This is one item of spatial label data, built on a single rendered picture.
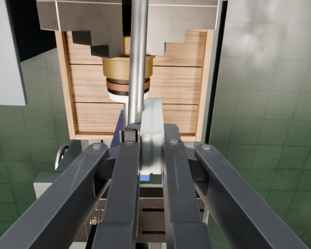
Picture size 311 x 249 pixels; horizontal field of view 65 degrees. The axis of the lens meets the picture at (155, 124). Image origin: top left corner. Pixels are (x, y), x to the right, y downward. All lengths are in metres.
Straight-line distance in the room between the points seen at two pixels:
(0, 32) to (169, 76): 0.50
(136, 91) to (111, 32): 0.20
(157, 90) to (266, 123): 1.27
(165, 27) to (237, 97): 1.32
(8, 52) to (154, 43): 0.56
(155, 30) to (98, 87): 0.30
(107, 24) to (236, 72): 1.32
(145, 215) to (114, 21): 0.55
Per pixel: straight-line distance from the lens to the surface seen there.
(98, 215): 0.70
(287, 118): 1.88
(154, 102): 0.20
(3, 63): 0.88
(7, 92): 0.91
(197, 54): 0.63
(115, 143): 0.50
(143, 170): 0.16
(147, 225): 0.78
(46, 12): 0.33
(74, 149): 0.93
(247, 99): 1.70
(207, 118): 1.07
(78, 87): 0.67
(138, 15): 0.19
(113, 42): 0.37
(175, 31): 0.39
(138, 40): 0.18
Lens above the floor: 1.50
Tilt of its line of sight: 65 degrees down
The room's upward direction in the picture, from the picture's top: 178 degrees clockwise
